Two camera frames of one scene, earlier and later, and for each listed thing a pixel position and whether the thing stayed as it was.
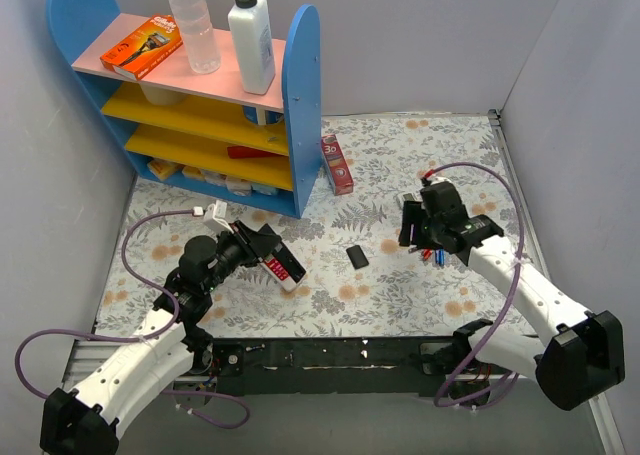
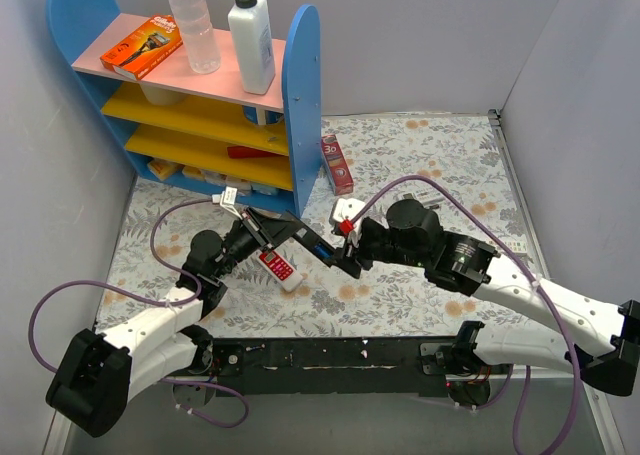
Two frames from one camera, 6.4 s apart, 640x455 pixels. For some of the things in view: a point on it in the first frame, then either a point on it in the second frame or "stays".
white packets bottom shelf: x=236 y=186 stays
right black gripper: x=415 y=223 to x=354 y=250
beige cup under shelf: x=159 y=96 stays
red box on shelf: x=238 y=152 stays
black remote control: x=284 y=268 to x=314 y=245
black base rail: x=331 y=366 stays
